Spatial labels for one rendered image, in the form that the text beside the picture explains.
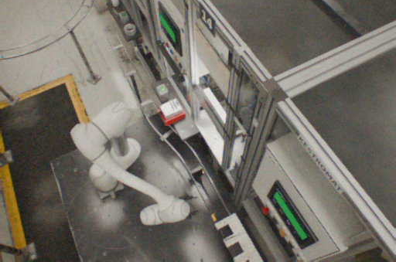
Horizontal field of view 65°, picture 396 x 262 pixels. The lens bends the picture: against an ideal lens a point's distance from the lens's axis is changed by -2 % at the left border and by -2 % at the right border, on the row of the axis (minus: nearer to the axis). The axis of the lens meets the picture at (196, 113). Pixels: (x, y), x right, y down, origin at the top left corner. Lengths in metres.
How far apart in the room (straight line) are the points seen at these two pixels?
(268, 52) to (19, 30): 3.97
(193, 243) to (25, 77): 2.84
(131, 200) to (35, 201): 1.26
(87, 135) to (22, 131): 2.15
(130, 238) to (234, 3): 1.61
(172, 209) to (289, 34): 1.01
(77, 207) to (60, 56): 2.25
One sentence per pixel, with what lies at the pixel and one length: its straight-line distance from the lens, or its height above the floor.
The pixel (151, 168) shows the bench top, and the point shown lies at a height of 0.68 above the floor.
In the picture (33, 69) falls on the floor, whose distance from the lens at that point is 4.20.
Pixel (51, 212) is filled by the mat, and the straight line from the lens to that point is 3.24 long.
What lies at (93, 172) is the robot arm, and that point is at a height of 0.95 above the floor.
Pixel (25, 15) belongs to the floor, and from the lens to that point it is 4.96.
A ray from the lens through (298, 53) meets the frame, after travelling 1.18.
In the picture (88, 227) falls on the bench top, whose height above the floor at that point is 0.68.
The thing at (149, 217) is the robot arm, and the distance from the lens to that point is 1.78.
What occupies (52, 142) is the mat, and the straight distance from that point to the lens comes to 3.51.
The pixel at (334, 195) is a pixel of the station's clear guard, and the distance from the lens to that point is 1.06.
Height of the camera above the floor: 2.86
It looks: 59 degrees down
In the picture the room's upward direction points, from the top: 3 degrees counter-clockwise
